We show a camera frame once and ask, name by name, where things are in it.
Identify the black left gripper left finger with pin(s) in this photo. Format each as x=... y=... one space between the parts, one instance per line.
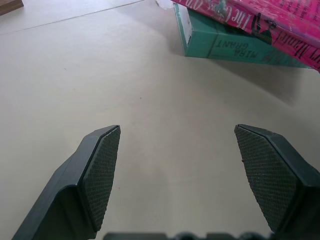
x=75 y=185

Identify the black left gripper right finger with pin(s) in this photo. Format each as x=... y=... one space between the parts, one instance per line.
x=275 y=180

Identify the teal hardcover book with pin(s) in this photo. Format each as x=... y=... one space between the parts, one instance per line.
x=225 y=42

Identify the pink paperback book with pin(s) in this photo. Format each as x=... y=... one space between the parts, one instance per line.
x=280 y=22

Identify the brown wooden object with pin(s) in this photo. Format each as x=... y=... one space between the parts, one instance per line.
x=10 y=6

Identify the white crumpled paper scrap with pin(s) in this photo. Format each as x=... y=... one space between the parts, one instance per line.
x=163 y=3

